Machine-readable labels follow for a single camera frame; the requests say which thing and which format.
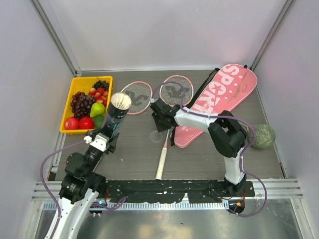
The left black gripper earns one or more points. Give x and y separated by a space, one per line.
111 145

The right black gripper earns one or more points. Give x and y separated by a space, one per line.
159 128

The clear tube lid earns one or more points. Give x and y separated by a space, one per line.
155 136

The black shuttlecock tube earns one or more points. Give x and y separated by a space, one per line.
113 119

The white shuttlecock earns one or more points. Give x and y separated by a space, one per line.
121 101

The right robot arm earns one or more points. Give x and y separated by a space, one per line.
226 132

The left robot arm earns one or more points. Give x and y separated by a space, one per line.
81 185

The right pink badminton racket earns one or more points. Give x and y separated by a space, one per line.
174 89

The pink badminton racket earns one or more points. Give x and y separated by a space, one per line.
140 94
174 89

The left pink badminton racket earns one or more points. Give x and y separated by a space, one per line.
140 94

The green lime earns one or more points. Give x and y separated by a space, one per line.
98 121

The right red apple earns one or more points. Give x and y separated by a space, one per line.
86 123

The red apple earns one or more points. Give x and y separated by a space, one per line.
71 123
86 123

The green pear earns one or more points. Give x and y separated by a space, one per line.
97 109

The left red apple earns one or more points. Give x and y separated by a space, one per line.
71 123

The yellow plastic bin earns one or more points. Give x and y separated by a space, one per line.
81 84

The purple grape bunch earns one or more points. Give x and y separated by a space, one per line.
81 104

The black grape bunch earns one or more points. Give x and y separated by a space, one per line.
101 84

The pink racket bag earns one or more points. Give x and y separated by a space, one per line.
227 89

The green netted melon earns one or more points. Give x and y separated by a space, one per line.
265 136

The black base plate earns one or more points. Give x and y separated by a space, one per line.
173 191

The white cable duct strip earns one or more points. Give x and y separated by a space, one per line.
183 205

